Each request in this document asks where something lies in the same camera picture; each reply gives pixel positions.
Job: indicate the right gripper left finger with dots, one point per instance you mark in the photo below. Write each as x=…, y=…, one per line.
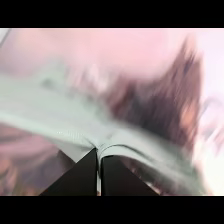
x=78, y=180

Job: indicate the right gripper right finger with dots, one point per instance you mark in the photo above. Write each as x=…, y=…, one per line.
x=121, y=180

